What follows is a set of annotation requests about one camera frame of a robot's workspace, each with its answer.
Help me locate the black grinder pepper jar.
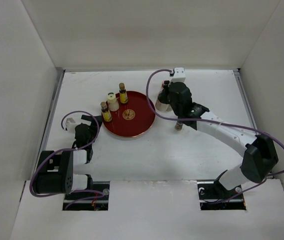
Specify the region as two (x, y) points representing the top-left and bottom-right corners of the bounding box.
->
(155, 91), (172, 113)

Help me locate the yellow label brown bottle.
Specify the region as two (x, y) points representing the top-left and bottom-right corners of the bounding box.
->
(100, 101), (112, 122)

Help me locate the cream cap spice jar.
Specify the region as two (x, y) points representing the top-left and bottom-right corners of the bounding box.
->
(107, 92), (119, 112)

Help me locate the gold cap yellow bottle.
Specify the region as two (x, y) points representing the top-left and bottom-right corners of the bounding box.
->
(119, 82), (128, 104)

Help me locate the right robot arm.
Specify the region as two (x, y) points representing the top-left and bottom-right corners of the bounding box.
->
(158, 80), (278, 198)

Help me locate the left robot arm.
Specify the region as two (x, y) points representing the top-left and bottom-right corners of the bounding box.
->
(29, 115), (102, 200)

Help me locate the black cap brown spice jar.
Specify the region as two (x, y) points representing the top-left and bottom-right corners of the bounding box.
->
(175, 121), (184, 131)

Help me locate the red round lacquer tray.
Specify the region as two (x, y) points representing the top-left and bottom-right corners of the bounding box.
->
(103, 90), (155, 138)

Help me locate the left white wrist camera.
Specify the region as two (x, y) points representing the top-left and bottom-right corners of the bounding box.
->
(65, 117), (78, 133)

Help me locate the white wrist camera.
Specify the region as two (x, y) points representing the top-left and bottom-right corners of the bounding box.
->
(170, 67), (186, 83)
(65, 117), (78, 133)

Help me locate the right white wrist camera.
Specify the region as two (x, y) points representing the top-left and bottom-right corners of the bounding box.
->
(170, 67), (186, 83)

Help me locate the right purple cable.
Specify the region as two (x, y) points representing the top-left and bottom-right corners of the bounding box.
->
(146, 69), (284, 203)

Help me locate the purple cable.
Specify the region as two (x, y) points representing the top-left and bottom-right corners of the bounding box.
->
(146, 69), (284, 203)
(29, 111), (106, 210)

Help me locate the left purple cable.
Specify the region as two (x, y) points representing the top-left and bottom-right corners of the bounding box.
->
(29, 111), (106, 210)

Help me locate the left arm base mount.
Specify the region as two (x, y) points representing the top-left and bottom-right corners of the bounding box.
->
(62, 181), (110, 212)

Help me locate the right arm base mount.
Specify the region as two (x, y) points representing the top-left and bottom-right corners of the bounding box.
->
(197, 181), (246, 211)

